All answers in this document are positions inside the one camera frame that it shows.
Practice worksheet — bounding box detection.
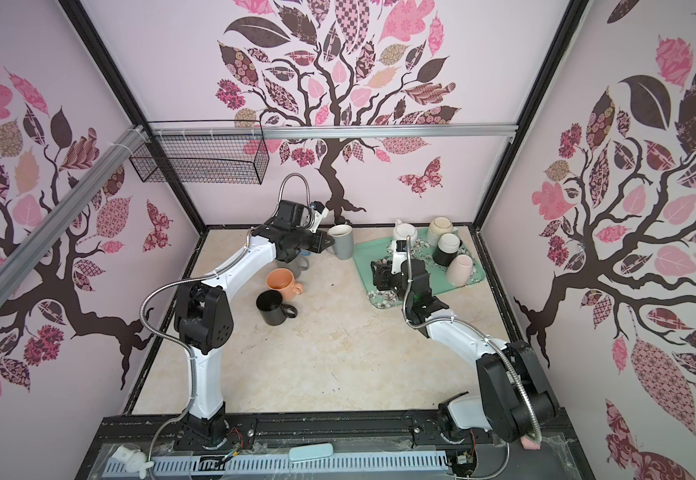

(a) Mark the black wire basket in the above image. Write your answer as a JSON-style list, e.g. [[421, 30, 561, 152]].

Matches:
[[129, 120, 271, 185]]

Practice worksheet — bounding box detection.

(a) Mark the cream beige mug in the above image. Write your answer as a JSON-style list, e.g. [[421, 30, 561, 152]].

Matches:
[[426, 216, 457, 247]]

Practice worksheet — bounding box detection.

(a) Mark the back aluminium rail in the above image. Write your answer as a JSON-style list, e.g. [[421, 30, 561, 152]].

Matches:
[[252, 123, 518, 140]]

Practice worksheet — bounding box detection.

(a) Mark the white plug adapter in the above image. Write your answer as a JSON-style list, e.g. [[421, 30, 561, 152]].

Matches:
[[112, 445, 155, 479]]

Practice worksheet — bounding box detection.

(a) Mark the white teapot shaped mug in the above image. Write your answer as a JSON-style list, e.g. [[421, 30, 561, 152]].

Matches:
[[393, 219, 418, 247]]

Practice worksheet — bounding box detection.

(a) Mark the left aluminium rail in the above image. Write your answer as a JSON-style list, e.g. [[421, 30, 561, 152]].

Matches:
[[0, 126, 146, 308]]

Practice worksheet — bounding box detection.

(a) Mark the peach orange mug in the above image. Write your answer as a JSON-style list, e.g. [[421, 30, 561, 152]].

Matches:
[[266, 268, 305, 302]]

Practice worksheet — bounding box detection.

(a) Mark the light grey mug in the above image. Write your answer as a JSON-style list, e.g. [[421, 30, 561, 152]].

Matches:
[[328, 224, 354, 260]]

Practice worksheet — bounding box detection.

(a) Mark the left metal flex conduit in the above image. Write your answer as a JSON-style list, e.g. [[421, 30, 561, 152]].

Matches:
[[138, 173, 314, 422]]

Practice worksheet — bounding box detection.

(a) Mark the white slotted cable duct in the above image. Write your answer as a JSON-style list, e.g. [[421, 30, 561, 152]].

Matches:
[[154, 451, 449, 479]]

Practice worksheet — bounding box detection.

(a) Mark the green floral tray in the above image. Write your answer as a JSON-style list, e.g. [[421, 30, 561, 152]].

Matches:
[[353, 228, 486, 310]]

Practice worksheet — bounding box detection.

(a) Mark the pale pink mug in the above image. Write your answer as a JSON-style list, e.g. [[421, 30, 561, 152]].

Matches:
[[446, 254, 474, 287]]

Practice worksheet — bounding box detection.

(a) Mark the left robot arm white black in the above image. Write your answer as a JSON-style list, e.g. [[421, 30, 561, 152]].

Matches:
[[175, 200, 334, 446]]

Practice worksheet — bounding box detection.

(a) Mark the aluminium rail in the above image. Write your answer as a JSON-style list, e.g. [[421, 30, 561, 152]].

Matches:
[[252, 123, 518, 140], [0, 126, 146, 308]]

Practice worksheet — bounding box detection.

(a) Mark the pink sponge piece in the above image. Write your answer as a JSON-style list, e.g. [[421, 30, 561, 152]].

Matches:
[[520, 436, 541, 451]]

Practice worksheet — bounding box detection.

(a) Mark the black mug white base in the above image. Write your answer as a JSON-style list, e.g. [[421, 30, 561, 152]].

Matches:
[[432, 232, 461, 267]]

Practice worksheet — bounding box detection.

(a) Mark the light blue flat remote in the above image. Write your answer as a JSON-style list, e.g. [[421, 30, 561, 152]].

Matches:
[[288, 443, 334, 463]]

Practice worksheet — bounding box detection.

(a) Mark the dark grey mug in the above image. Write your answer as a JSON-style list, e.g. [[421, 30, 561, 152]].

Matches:
[[276, 256, 310, 279]]

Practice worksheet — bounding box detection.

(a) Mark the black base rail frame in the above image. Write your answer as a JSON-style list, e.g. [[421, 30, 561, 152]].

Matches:
[[75, 410, 594, 479]]

